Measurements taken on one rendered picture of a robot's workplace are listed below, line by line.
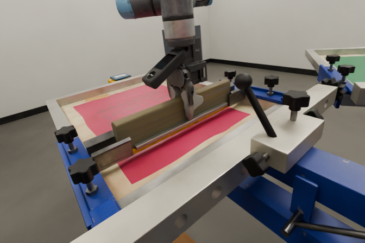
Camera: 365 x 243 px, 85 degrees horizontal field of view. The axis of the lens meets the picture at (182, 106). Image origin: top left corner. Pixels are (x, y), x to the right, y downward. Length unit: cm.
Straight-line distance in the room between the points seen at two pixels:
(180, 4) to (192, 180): 36
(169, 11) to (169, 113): 24
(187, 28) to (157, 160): 31
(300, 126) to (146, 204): 26
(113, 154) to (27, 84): 375
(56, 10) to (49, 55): 74
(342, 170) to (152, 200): 26
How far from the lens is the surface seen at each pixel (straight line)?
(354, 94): 72
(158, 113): 49
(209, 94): 59
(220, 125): 60
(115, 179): 48
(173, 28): 48
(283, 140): 33
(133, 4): 61
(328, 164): 37
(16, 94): 419
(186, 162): 41
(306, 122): 39
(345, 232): 34
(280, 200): 46
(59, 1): 418
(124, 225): 28
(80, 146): 54
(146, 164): 49
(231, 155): 35
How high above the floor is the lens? 126
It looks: 24 degrees down
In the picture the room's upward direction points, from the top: 7 degrees counter-clockwise
